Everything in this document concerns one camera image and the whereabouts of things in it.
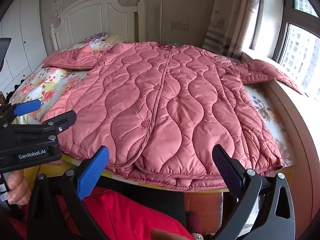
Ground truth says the white wooden headboard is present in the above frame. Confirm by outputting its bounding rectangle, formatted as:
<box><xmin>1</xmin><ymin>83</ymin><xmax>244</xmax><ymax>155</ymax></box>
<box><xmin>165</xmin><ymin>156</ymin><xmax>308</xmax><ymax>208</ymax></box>
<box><xmin>50</xmin><ymin>0</ymin><xmax>147</xmax><ymax>52</ymax></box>

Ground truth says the black flat panel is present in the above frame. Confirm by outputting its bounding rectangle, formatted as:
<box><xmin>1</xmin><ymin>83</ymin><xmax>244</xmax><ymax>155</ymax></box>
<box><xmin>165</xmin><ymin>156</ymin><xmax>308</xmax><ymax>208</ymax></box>
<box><xmin>0</xmin><ymin>38</ymin><xmax>12</xmax><ymax>67</ymax></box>

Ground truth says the person's red jacket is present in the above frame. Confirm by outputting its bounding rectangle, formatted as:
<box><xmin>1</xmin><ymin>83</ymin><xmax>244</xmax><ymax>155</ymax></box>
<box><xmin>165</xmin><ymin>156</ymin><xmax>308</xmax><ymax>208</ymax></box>
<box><xmin>10</xmin><ymin>186</ymin><xmax>196</xmax><ymax>240</ymax></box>

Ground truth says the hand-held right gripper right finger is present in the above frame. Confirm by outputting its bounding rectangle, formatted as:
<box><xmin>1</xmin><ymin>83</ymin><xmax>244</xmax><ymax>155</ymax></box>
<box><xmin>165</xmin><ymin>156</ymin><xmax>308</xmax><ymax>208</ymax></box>
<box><xmin>211</xmin><ymin>144</ymin><xmax>296</xmax><ymax>240</ymax></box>

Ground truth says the person's left hand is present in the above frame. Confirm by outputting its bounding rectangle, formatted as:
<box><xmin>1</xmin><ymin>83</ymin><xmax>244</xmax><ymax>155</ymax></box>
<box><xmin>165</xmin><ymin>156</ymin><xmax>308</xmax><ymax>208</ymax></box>
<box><xmin>5</xmin><ymin>168</ymin><xmax>33</xmax><ymax>206</ymax></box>

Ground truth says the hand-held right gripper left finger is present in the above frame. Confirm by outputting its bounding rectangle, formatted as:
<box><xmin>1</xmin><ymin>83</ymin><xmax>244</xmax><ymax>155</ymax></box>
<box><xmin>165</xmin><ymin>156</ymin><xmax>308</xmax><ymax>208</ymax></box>
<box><xmin>27</xmin><ymin>145</ymin><xmax>110</xmax><ymax>240</ymax></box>

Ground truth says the patterned beige curtain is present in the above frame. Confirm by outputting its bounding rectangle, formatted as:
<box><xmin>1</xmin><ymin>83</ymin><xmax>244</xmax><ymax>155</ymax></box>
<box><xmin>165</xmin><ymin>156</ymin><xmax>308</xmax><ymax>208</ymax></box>
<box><xmin>202</xmin><ymin>0</ymin><xmax>266</xmax><ymax>61</ymax></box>

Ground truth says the brown wooden bed frame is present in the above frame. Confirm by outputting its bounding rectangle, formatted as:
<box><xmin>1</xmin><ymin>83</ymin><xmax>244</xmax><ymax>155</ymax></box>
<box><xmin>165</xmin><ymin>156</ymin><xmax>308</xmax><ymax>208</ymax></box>
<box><xmin>184</xmin><ymin>191</ymin><xmax>223</xmax><ymax>233</ymax></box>

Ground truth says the white wardrobe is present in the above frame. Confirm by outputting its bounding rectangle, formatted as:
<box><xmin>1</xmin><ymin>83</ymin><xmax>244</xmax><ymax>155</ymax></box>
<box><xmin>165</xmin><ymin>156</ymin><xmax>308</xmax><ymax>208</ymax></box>
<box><xmin>0</xmin><ymin>0</ymin><xmax>48</xmax><ymax>92</ymax></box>

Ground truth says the beige windowsill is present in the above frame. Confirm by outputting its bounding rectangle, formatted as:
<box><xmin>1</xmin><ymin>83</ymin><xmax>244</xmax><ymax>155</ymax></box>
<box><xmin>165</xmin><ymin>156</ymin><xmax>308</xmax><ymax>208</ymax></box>
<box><xmin>239</xmin><ymin>50</ymin><xmax>320</xmax><ymax>207</ymax></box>

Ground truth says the wall socket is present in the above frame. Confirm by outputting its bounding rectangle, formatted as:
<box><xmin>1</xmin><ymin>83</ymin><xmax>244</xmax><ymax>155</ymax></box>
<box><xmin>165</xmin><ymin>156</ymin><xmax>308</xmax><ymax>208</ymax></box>
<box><xmin>171</xmin><ymin>21</ymin><xmax>189</xmax><ymax>31</ymax></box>

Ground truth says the purple patterned pillow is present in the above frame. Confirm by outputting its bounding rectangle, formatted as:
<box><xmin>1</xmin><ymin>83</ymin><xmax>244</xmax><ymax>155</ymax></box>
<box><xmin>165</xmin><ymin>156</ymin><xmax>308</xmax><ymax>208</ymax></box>
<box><xmin>79</xmin><ymin>32</ymin><xmax>109</xmax><ymax>46</ymax></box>

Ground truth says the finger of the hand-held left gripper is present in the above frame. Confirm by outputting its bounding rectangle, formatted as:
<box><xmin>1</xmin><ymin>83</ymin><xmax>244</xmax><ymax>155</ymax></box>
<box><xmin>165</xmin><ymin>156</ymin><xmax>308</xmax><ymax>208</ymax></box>
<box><xmin>0</xmin><ymin>99</ymin><xmax>41</xmax><ymax>128</ymax></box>
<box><xmin>10</xmin><ymin>110</ymin><xmax>77</xmax><ymax>141</ymax></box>

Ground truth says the floral bed sheet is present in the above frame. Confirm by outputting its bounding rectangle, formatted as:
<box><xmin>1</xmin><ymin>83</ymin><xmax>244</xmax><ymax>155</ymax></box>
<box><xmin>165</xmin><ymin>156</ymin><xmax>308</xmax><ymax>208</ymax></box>
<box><xmin>9</xmin><ymin>40</ymin><xmax>296</xmax><ymax>193</ymax></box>

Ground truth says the window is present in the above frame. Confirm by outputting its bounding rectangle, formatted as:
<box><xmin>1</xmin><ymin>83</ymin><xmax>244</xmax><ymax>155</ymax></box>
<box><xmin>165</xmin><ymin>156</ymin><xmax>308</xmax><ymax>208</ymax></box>
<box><xmin>250</xmin><ymin>0</ymin><xmax>320</xmax><ymax>98</ymax></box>

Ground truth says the beige plush pillow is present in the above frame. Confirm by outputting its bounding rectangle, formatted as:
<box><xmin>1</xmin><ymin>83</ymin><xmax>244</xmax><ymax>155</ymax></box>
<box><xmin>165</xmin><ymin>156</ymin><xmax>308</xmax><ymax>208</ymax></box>
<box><xmin>107</xmin><ymin>34</ymin><xmax>127</xmax><ymax>46</ymax></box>

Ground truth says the pink quilted coat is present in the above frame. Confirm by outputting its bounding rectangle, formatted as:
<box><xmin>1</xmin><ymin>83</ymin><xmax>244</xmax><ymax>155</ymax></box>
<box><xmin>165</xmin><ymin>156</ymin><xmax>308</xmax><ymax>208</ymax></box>
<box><xmin>41</xmin><ymin>41</ymin><xmax>304</xmax><ymax>193</ymax></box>

